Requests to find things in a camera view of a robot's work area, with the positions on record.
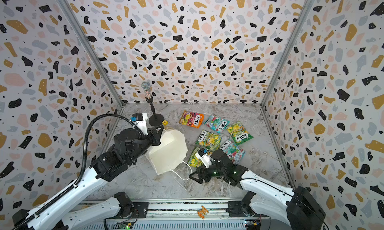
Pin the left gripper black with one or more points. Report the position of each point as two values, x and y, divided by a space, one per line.
156 136

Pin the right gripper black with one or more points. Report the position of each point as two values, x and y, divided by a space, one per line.
202 173

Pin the white paper bag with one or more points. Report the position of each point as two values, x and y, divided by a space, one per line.
170 153

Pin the red green Fox's candy bag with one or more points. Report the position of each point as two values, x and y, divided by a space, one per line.
217 123

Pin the orange Fox's candy bag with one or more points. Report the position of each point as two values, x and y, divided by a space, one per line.
192 119

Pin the yellow green Fox's candy bag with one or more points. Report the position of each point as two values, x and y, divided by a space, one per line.
239 133

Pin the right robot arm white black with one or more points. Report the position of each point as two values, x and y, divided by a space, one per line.
296 208

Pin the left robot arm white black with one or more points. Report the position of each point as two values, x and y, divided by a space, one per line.
55 214

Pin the microphone on black stand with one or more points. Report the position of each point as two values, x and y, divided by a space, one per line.
156 119

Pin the orange plastic clip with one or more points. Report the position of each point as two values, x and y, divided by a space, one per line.
202 212

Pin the right circuit board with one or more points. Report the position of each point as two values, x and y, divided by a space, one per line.
253 225

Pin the circuit board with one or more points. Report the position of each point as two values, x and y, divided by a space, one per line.
123 226
253 225

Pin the left circuit board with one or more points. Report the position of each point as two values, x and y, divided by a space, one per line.
123 226

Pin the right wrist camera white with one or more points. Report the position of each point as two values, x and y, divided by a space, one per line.
204 156

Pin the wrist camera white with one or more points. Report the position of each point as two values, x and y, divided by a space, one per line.
140 119
204 156

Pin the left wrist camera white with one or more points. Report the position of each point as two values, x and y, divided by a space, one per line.
140 119

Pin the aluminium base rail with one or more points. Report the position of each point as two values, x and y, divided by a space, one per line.
171 214

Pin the left aluminium corner post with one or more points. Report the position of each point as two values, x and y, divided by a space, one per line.
65 7

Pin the aluminium corner post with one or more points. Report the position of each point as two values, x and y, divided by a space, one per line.
291 42
65 7

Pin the right aluminium corner post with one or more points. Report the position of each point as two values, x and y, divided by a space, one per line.
291 42

